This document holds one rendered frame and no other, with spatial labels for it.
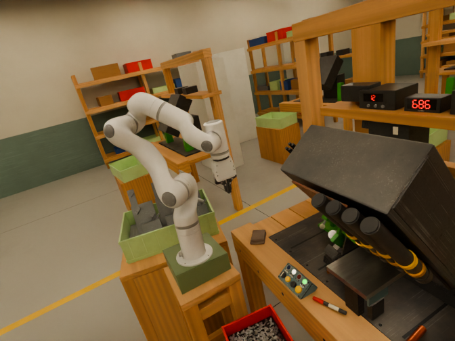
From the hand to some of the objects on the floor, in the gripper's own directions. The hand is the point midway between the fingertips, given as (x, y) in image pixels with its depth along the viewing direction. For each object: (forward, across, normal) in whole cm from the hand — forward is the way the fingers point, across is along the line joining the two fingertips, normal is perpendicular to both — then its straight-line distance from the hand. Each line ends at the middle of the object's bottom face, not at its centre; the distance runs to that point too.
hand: (227, 188), depth 128 cm
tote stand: (+130, -25, +65) cm, 148 cm away
